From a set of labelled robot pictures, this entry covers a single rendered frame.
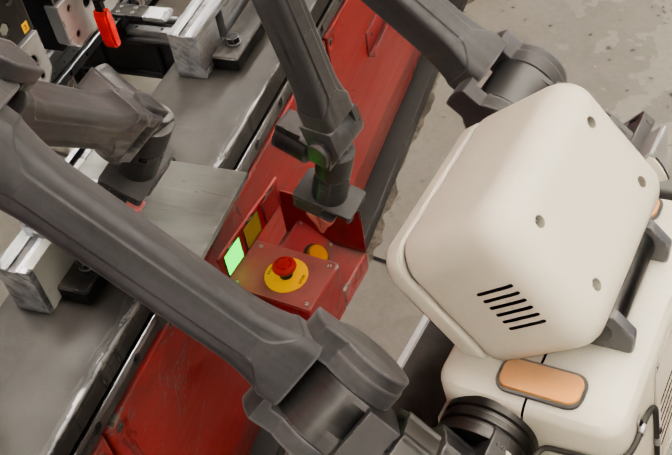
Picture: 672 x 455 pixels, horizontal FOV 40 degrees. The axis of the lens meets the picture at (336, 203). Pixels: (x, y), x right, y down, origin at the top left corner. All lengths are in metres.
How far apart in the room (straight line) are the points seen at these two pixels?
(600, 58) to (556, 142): 2.39
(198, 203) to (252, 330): 0.61
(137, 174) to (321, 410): 0.57
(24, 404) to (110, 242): 0.68
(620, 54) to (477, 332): 2.44
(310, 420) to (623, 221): 0.31
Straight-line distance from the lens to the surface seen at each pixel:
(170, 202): 1.33
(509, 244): 0.70
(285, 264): 1.46
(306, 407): 0.75
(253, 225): 1.52
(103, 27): 1.36
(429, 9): 1.00
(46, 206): 0.68
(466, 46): 1.00
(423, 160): 2.77
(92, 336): 1.37
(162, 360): 1.50
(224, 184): 1.33
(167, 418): 1.56
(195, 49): 1.71
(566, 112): 0.79
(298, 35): 1.17
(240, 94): 1.69
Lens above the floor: 1.90
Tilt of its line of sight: 45 degrees down
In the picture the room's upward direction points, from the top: 10 degrees counter-clockwise
